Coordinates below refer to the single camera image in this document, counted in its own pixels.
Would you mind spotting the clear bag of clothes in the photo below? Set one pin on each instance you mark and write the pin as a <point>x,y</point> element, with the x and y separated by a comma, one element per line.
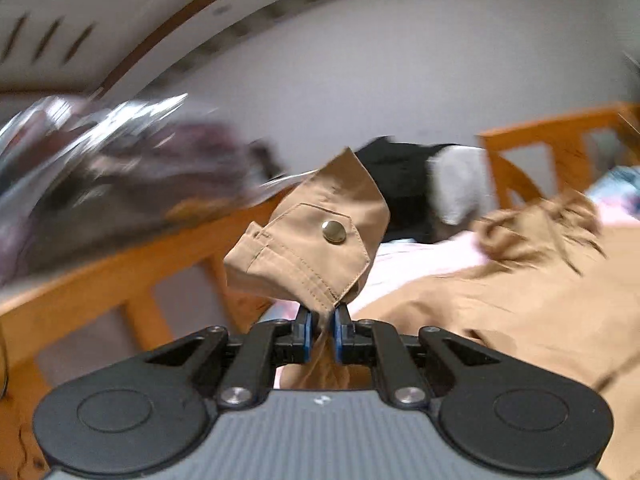
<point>78,177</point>

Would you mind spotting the pink bed sheet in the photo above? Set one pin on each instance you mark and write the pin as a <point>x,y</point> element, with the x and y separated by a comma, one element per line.
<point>410,259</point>

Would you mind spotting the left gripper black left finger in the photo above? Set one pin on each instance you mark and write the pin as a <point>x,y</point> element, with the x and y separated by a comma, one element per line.
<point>253,359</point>

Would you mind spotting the light blue bed sheet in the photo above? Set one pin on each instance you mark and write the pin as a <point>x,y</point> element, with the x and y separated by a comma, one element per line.
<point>619,183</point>

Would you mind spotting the wooden bed frame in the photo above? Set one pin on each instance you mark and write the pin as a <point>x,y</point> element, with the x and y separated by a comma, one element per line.
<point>46,312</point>

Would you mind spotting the tan hooded jacket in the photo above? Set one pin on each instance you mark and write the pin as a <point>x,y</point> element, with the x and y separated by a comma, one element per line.
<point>319,245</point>

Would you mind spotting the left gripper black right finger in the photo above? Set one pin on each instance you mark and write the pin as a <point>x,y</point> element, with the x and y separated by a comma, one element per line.
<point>379,347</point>

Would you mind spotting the grey white towel on rail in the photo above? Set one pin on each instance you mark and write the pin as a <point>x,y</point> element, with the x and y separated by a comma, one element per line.
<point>460,183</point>

